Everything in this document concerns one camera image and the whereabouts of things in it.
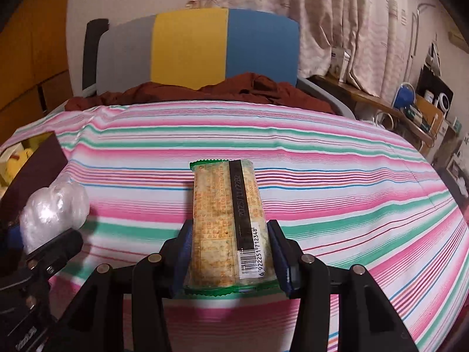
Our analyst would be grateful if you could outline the grey yellow blue chair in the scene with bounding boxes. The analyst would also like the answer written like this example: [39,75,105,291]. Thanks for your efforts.
[51,7,356,120]

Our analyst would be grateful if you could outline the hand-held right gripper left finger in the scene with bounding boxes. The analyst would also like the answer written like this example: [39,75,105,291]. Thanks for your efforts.
[55,219,195,352]

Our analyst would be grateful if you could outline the wooden side desk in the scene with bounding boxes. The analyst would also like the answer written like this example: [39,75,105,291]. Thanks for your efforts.
[310,74,449,155]

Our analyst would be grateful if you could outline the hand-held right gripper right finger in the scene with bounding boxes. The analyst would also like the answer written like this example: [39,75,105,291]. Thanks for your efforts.
[267,219,420,352]

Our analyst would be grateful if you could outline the wooden wardrobe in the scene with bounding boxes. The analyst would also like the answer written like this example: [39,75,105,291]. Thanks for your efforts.
[0,0,74,143]

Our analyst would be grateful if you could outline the metal rack tube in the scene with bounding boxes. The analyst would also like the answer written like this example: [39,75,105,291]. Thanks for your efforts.
[408,3,436,81]

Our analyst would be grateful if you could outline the white carton box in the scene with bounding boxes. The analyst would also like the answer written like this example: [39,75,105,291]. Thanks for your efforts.
[328,47,350,81]

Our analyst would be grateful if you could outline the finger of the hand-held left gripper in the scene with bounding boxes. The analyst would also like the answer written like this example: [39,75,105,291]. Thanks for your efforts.
[25,228,85,276]
[0,220,24,255]

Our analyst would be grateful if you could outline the gold metal tin box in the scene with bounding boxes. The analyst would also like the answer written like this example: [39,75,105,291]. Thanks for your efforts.
[0,132,69,200]

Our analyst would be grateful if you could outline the white plastic wrap ball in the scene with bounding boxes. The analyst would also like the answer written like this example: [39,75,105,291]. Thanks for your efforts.
[19,181,91,255]

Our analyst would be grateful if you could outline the beige wall unit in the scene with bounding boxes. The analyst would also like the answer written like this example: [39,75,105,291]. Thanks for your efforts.
[449,29,469,50]

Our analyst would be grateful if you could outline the black appliance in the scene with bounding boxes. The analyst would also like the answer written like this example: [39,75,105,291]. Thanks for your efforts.
[416,64,454,118]

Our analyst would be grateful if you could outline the green edged cracker packet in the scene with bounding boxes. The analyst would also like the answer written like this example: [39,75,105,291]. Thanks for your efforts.
[183,159,281,297]

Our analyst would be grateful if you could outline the striped pink green tablecloth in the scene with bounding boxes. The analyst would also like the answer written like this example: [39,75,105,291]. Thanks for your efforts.
[0,95,469,352]

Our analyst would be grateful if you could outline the maroon cloth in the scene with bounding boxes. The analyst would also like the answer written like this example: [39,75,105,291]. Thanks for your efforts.
[65,73,336,114]

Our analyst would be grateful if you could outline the pale patterned curtain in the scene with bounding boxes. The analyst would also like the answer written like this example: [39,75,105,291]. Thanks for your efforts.
[191,0,418,98]

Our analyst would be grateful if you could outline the yellow snack packet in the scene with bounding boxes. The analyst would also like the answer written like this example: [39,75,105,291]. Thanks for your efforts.
[0,148,37,191]

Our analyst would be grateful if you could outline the blue round appliance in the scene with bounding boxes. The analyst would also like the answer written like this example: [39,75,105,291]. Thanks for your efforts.
[395,84,416,109]

